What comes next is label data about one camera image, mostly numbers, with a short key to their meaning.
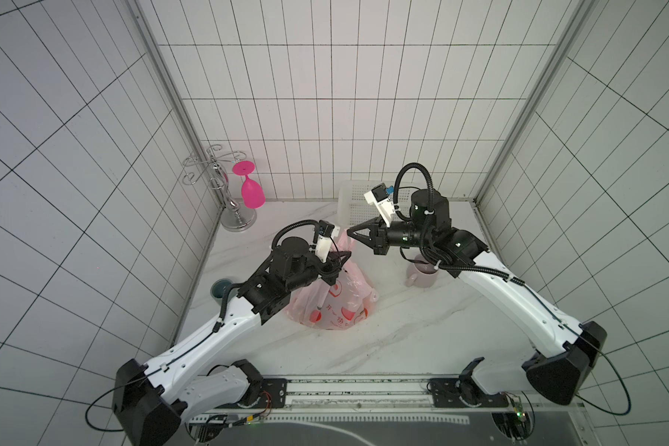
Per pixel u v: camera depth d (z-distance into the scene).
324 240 0.60
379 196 0.57
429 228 0.51
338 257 0.64
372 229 0.59
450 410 0.71
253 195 1.00
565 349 0.39
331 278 0.62
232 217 1.11
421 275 0.88
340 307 0.74
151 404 0.37
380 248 0.57
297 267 0.56
